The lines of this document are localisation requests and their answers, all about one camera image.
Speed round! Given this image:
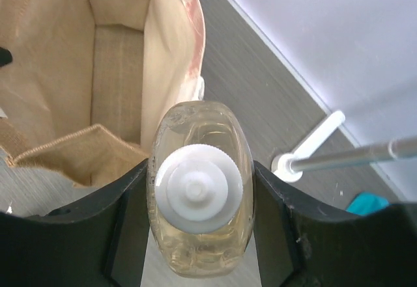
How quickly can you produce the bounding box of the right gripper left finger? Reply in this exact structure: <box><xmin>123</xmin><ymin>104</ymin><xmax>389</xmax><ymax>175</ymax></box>
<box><xmin>1</xmin><ymin>161</ymin><xmax>149</xmax><ymax>286</ymax></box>

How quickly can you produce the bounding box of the metal clothes rack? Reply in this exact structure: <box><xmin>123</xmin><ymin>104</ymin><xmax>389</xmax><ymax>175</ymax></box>
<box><xmin>271</xmin><ymin>110</ymin><xmax>416</xmax><ymax>183</ymax></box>

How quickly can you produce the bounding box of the clear amber liquid bottle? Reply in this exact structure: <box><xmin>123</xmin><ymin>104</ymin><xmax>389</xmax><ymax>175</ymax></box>
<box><xmin>147</xmin><ymin>101</ymin><xmax>255</xmax><ymax>279</ymax></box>

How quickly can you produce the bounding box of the teal hanging shirt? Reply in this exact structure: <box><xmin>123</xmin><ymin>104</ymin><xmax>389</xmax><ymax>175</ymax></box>
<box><xmin>346</xmin><ymin>192</ymin><xmax>390</xmax><ymax>216</ymax></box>

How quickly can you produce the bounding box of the brown canvas bag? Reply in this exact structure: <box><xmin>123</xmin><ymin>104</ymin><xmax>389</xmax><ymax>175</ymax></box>
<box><xmin>1</xmin><ymin>0</ymin><xmax>205</xmax><ymax>187</ymax></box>

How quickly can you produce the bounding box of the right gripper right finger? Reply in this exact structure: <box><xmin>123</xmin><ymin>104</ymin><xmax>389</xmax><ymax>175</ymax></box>
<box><xmin>254</xmin><ymin>163</ymin><xmax>416</xmax><ymax>286</ymax></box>

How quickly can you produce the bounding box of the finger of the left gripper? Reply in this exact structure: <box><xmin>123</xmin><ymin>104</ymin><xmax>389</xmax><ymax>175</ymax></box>
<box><xmin>0</xmin><ymin>47</ymin><xmax>13</xmax><ymax>66</ymax></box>

